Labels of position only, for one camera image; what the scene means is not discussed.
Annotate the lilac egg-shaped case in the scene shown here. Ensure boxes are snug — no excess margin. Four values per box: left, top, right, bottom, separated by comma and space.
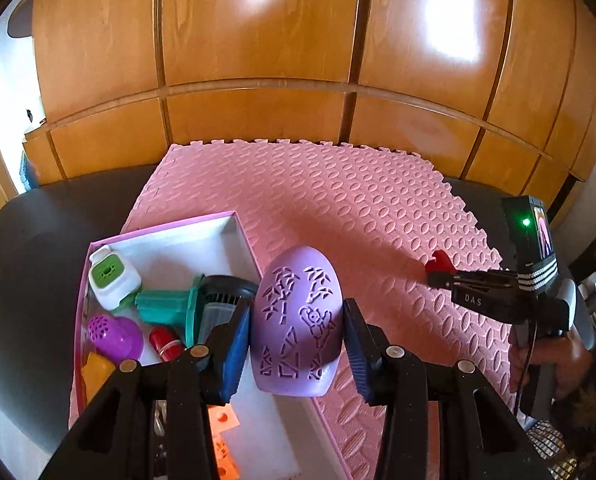
250, 246, 343, 398

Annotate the magenta perforated silicone cap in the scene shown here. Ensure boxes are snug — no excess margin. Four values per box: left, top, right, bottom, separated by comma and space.
87, 314, 144, 365

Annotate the white green plastic device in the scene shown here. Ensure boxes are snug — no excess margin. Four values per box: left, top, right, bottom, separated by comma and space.
88, 245, 141, 311

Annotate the pink foam puzzle mat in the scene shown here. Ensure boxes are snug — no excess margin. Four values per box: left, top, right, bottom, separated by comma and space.
68, 138, 517, 480

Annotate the orange cube chain toy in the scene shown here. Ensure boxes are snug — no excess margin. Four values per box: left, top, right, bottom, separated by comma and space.
208, 404, 240, 480

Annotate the red metallic capsule tube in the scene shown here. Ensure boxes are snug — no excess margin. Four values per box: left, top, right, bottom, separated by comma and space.
148, 326, 185, 362

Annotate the black-lid clear jar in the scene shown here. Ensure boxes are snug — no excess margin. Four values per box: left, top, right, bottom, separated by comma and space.
195, 275, 258, 344

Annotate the dark brown shell dish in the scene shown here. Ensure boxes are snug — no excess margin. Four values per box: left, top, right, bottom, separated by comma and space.
151, 400, 168, 479

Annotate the person's right hand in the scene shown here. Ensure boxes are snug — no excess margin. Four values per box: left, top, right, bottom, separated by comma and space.
508, 327, 593, 400

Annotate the teal plastic spool toy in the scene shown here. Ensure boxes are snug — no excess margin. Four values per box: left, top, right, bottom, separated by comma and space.
135, 274, 205, 348

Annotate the yellow orange cheese wedge toy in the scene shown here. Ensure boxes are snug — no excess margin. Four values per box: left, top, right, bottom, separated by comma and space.
81, 351, 115, 403

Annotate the red block toy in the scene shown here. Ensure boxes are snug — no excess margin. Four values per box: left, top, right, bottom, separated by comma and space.
425, 249, 456, 275

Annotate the camera box with screen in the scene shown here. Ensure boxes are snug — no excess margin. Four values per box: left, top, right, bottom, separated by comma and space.
501, 195, 558, 294

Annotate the pink white tray box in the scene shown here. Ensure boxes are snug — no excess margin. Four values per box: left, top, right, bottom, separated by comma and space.
73, 210, 352, 480

